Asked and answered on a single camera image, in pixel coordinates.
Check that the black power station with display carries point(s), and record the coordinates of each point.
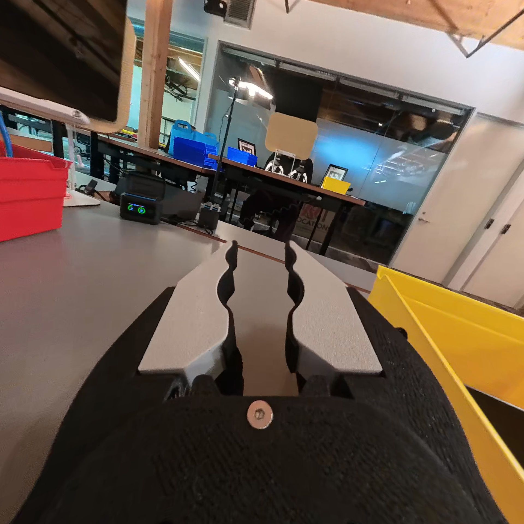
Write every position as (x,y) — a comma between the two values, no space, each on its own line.
(141,192)

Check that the black framed tag card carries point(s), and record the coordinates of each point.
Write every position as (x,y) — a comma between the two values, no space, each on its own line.
(337,172)
(247,147)

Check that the wooden table with black legs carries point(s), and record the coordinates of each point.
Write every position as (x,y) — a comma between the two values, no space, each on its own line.
(151,154)
(286,182)

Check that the small yellow bin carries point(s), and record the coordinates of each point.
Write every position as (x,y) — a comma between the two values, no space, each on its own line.
(335,185)

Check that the wooden post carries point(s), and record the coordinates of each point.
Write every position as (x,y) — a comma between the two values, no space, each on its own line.
(155,82)

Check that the small black clip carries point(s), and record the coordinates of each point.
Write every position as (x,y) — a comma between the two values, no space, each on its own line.
(88,187)

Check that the white door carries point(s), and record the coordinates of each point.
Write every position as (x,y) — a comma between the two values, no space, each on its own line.
(442,196)
(503,254)

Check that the white printed sign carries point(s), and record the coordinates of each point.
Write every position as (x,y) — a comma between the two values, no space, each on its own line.
(315,223)

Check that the grey wall vent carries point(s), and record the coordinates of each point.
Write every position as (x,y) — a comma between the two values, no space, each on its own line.
(239,12)

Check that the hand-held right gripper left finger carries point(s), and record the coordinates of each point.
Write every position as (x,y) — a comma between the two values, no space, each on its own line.
(188,327)

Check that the stack of blue bins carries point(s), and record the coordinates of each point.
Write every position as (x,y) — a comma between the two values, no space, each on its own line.
(192,149)

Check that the wooden shelf with metal bracket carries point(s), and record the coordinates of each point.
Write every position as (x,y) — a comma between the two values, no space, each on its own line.
(470,20)

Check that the small black charger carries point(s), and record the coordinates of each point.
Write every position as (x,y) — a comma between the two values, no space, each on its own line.
(208,217)

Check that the beige board on white stand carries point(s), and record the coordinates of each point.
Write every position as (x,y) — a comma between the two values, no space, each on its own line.
(291,133)

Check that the dark monitor with beige rim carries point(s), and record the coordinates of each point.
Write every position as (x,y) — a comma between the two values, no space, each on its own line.
(61,49)

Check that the glass partition window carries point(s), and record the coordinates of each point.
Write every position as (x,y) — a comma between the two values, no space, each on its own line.
(389,155)

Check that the black tripod light stand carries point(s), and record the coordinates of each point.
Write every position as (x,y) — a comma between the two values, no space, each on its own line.
(226,135)

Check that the yellow plastic bin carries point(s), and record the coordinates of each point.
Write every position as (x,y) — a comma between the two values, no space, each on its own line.
(450,323)

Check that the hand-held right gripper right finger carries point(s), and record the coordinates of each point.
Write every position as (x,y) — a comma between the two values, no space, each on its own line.
(331,327)

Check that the small blue bin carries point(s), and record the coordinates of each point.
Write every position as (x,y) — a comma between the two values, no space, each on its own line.
(241,157)

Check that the red plastic bin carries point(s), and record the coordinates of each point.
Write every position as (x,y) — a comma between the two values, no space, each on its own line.
(28,196)

